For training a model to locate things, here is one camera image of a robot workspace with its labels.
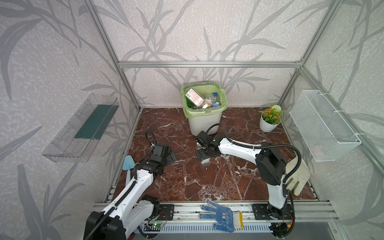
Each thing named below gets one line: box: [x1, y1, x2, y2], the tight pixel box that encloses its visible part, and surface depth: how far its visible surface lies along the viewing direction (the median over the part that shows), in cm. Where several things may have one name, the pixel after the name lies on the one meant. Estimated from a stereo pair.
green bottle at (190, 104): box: [185, 96, 197, 110], surface depth 86 cm
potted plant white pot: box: [258, 104, 286, 133], surface depth 101 cm
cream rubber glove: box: [284, 156, 311, 197], surface depth 86 cm
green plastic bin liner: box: [181, 81, 228, 120], surface depth 88 cm
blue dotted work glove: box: [198, 199, 244, 233], surface depth 74 cm
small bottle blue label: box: [208, 92, 221, 108], surface depth 91 cm
